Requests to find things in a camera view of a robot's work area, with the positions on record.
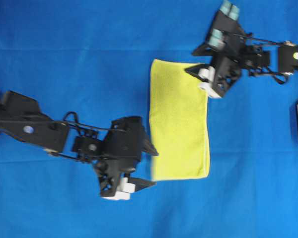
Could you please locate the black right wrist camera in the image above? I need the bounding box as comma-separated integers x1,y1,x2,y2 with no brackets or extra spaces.
206,0,246,55

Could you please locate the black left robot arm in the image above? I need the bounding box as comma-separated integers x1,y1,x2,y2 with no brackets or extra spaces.
0,91,158,200

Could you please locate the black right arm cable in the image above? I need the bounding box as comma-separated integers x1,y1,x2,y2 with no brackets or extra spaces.
223,29,293,85

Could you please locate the blue table cloth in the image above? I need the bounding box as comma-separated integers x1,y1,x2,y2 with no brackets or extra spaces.
0,0,298,238

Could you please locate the yellow-green microfibre towel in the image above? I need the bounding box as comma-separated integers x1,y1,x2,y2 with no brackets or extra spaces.
149,59,210,181

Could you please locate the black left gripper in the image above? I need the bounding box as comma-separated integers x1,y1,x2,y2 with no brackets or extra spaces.
72,135,159,200

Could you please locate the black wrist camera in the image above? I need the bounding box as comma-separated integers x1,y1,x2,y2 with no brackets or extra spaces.
206,0,246,55
103,116,148,167

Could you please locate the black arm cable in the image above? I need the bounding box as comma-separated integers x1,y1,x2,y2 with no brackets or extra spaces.
0,111,126,132
223,29,293,85

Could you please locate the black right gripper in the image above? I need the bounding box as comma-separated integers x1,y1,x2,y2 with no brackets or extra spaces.
185,43,270,99

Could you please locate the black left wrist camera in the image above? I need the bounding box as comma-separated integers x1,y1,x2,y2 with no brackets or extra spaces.
103,116,148,167

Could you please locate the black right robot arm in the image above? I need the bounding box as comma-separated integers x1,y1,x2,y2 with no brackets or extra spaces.
184,42,298,99

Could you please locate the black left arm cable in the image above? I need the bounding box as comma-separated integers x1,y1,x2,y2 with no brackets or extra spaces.
0,111,126,132

